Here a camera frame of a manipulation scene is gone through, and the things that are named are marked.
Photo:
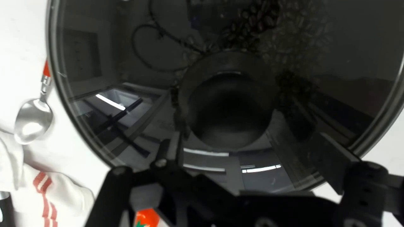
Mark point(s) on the red handled metal spoon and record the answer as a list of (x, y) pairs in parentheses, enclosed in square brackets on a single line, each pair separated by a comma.
[(36, 116)]

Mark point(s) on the glass pot lid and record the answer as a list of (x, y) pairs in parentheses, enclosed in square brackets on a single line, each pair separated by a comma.
[(252, 94)]

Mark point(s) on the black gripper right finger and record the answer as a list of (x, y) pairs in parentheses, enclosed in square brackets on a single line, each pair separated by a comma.
[(366, 188)]

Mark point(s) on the small orange tomato toy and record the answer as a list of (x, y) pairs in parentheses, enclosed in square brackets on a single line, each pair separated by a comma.
[(147, 218)]

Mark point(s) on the white red striped cloth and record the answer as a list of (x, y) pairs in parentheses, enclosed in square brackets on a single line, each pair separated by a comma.
[(41, 198)]

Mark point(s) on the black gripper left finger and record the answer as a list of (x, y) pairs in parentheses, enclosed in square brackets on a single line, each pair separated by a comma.
[(127, 193)]

